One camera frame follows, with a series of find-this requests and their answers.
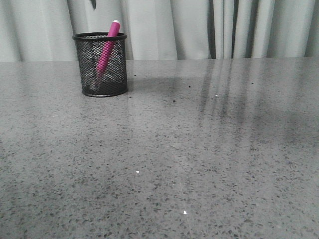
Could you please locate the grey curtain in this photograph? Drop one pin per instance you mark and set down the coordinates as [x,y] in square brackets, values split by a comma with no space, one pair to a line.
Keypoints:
[41,30]

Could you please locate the grey orange scissors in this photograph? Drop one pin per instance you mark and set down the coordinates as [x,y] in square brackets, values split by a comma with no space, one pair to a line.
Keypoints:
[93,4]

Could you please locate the black mesh pen bin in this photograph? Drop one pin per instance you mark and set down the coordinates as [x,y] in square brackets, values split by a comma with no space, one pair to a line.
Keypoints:
[89,48]

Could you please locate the pink pen white cap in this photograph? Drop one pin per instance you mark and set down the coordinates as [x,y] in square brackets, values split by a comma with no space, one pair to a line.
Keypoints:
[113,31]

